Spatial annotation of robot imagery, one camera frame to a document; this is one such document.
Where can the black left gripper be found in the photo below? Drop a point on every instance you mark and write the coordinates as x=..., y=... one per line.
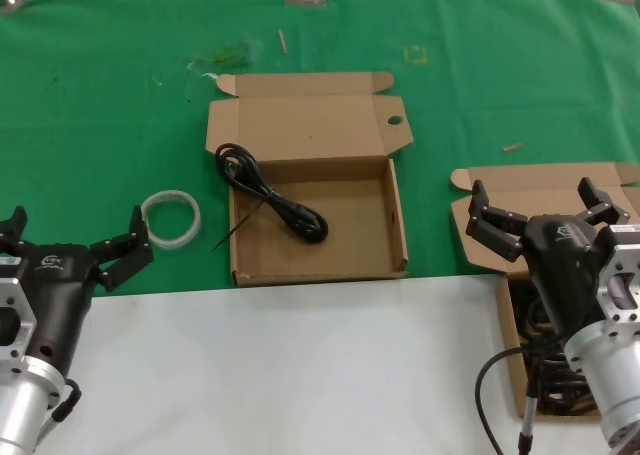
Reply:
x=60, y=295

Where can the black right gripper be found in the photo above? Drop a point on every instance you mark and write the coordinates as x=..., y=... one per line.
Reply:
x=562, y=265

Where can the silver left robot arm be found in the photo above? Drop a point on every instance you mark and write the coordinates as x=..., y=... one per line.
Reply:
x=22, y=405

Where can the open cardboard box with hole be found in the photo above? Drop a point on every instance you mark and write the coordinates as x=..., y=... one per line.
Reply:
x=345, y=215

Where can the short wooden stick piece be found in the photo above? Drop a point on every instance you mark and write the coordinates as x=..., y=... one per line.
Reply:
x=512, y=147

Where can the clear tape roll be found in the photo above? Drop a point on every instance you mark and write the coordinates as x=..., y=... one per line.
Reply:
x=172, y=243

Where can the green table cloth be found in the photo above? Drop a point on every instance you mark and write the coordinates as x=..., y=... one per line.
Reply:
x=100, y=125

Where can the crumpled clear plastic wrap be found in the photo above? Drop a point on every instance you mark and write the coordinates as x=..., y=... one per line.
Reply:
x=225, y=55

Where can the long wooden stick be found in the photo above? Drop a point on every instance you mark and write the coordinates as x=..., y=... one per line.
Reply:
x=283, y=41

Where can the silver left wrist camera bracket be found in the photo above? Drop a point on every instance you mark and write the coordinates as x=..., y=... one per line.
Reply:
x=15, y=315

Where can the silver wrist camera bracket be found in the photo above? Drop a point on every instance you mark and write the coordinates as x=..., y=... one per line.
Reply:
x=625, y=275
x=15, y=315

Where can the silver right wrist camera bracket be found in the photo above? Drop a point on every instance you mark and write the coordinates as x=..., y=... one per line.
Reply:
x=625, y=275

